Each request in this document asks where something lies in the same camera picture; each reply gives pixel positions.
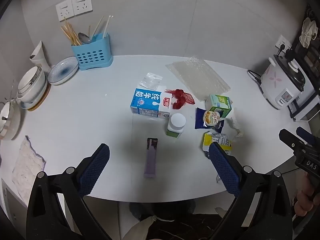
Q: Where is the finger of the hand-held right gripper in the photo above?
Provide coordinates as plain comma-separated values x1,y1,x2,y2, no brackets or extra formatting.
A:
279,129,304,153
296,127,317,146

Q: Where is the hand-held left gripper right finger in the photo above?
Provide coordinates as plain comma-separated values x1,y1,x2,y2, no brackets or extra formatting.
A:
209,142,293,240

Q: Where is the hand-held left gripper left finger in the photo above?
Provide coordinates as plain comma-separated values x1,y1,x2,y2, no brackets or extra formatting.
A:
26,143,118,240

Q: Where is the yellow and white packet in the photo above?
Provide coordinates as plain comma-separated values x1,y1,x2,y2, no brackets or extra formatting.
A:
201,131,234,158

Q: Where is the white tissue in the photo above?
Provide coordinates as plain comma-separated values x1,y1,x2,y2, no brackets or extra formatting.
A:
229,107,245,138

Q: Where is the dark blue snack packet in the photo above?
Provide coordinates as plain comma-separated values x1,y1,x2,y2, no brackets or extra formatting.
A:
194,107,225,133

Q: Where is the purple stick packet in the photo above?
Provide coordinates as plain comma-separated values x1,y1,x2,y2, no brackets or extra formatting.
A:
143,137,158,179

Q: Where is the white bottle with green label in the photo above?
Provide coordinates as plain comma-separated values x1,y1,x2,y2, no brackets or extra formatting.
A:
164,113,187,138

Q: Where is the green and white small carton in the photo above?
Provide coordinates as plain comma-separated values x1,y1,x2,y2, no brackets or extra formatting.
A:
205,94,234,119

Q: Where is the red mesh net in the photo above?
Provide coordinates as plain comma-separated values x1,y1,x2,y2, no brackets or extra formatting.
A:
164,88,196,110

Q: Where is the blue and white milk carton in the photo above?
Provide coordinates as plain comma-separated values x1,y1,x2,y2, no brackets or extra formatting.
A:
130,88,173,118

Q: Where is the clear plastic bag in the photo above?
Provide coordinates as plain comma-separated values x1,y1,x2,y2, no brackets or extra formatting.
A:
139,72,162,91

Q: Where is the person's right hand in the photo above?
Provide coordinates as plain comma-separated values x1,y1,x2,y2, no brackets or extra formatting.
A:
293,172,320,217

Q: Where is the white box with dark trim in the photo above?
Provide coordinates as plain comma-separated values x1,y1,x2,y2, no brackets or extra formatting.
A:
287,80,320,122

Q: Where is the white floral rice cooker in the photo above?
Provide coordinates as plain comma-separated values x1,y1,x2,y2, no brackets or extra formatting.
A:
259,54,307,110

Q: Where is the white cloth with purple edge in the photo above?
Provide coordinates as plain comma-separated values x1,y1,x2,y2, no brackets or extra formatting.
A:
11,135,47,205

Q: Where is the dark rack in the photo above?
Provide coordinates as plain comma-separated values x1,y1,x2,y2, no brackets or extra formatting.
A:
291,4,320,90

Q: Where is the round wooden coaster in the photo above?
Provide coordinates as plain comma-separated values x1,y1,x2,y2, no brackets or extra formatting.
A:
26,84,52,112

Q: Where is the clear bubble wrap sheet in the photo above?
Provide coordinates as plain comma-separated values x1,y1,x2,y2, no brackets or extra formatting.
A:
165,56,231,102

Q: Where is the white bowl with blue pattern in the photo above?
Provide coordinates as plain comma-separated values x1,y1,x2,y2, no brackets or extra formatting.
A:
17,87,48,110

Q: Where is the glass pot lid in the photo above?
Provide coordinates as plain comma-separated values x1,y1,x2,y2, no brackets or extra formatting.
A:
0,99,22,141

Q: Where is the hanging white cloth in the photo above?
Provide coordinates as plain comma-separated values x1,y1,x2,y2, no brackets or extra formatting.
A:
299,17,318,48

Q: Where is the blue patterned plate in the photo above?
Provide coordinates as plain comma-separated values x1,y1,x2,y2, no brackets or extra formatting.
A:
47,56,79,85

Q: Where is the blue perforated utensil holder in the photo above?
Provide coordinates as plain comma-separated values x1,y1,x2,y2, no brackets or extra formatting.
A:
71,33,113,71

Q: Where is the white angular vase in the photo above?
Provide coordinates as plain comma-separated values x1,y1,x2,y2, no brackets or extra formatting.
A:
29,40,52,73

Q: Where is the metal spoon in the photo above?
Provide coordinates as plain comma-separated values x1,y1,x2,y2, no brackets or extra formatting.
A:
78,32,92,44

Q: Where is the white chopstick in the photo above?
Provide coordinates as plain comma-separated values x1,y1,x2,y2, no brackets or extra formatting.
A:
103,16,111,38
104,16,114,38
90,16,104,40

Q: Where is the black power cable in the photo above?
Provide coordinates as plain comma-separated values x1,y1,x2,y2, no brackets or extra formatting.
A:
247,69,263,83

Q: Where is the white wall socket with plug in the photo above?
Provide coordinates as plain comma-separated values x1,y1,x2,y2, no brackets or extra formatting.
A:
275,35,293,52

